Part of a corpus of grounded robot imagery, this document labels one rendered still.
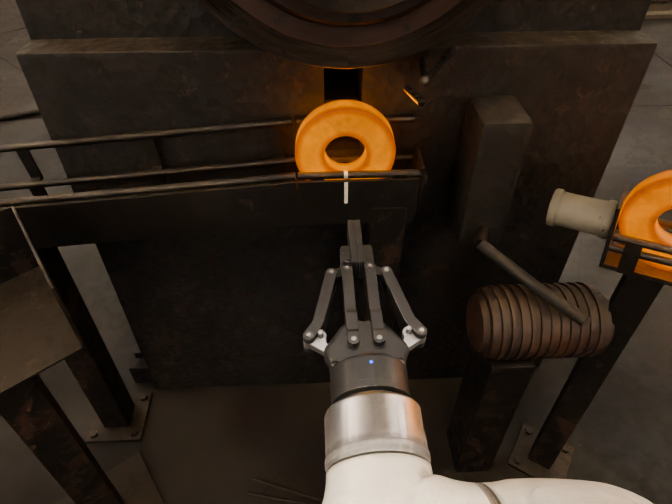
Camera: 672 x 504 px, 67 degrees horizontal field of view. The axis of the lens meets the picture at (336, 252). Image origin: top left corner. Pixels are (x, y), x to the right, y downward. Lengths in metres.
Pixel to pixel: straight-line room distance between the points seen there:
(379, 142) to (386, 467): 0.51
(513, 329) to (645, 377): 0.78
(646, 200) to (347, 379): 0.52
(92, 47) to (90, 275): 1.05
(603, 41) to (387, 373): 0.64
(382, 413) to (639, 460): 1.07
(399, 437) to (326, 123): 0.48
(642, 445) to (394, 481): 1.11
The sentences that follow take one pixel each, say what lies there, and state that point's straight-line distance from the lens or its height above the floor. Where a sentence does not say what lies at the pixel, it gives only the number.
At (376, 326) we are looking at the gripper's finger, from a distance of 0.52.
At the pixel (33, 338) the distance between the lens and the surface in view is 0.81.
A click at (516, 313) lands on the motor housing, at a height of 0.52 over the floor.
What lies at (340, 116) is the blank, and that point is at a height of 0.80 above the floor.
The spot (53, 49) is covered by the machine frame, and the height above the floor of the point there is 0.87.
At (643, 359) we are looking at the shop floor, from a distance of 1.65.
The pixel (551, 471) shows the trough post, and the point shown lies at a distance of 1.35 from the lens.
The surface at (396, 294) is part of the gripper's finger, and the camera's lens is 0.55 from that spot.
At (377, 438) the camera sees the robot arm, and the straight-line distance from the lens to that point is 0.43.
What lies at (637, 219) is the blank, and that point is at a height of 0.70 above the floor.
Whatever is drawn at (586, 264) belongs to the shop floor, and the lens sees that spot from 1.87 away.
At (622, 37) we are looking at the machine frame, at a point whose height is 0.87.
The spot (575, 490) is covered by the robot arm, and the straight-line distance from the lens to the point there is 0.47.
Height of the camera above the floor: 1.15
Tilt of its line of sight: 42 degrees down
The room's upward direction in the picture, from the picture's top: straight up
